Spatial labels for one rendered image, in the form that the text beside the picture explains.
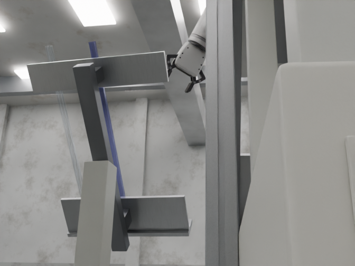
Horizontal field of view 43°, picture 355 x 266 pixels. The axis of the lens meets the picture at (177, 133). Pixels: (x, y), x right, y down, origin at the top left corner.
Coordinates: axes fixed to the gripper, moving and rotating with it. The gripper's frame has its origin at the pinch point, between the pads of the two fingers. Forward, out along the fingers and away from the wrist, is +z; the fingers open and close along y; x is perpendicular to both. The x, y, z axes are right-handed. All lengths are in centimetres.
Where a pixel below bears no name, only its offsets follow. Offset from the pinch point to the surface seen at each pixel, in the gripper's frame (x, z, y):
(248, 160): 69, 18, -5
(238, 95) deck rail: 78, 9, 7
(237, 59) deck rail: 80, 4, 12
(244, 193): 66, 25, -10
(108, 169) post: 57, 34, 19
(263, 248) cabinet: 139, 28, 27
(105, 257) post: 63, 51, 11
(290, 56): 141, 20, 31
